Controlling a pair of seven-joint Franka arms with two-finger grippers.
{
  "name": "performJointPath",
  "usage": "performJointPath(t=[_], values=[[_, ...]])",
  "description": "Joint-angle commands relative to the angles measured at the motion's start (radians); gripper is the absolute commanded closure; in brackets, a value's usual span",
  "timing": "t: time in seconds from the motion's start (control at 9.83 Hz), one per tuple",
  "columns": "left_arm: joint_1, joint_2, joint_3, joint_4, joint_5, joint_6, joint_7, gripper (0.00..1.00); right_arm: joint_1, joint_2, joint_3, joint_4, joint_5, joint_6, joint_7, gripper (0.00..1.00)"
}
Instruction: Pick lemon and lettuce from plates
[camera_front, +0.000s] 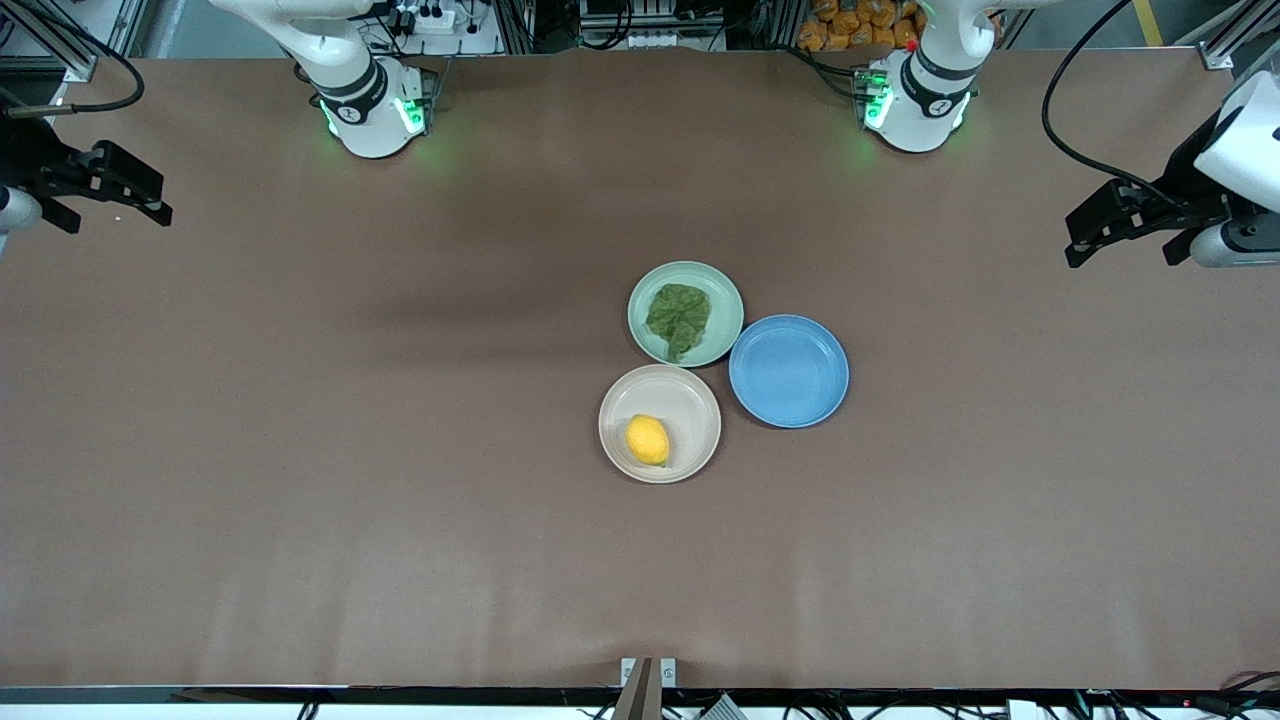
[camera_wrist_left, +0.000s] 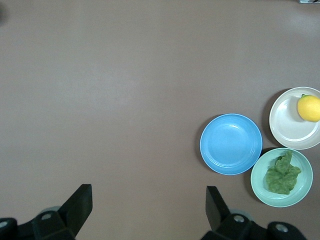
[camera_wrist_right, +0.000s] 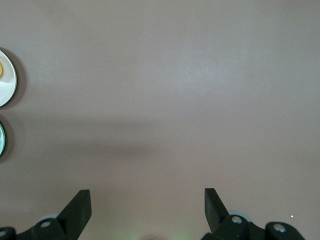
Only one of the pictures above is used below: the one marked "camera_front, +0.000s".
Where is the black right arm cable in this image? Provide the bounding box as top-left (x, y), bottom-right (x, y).
top-left (0, 38), bottom-right (145, 121)

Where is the green lettuce leaf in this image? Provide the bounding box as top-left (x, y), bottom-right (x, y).
top-left (645, 283), bottom-right (713, 363)

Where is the aluminium frame profile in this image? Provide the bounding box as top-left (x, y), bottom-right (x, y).
top-left (0, 0), bottom-right (103, 83)
top-left (1194, 0), bottom-right (1280, 71)

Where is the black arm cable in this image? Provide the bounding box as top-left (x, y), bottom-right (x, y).
top-left (0, 38), bottom-right (145, 121)
top-left (1041, 0), bottom-right (1191, 206)

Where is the yellow lemon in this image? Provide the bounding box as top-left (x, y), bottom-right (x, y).
top-left (626, 414), bottom-right (672, 468)

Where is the grey metal table bracket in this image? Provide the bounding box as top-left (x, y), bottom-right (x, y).
top-left (619, 656), bottom-right (678, 720)

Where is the light green plate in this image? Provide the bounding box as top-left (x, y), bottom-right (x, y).
top-left (627, 261), bottom-right (745, 368)

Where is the white power strip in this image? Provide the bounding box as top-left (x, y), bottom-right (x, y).
top-left (385, 0), bottom-right (458, 37)

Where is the beige plate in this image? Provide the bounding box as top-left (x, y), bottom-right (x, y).
top-left (598, 364), bottom-right (722, 485)

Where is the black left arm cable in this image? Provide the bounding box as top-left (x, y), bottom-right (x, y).
top-left (1041, 0), bottom-right (1191, 206)

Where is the blue plate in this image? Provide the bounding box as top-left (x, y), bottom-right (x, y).
top-left (728, 314), bottom-right (850, 429)

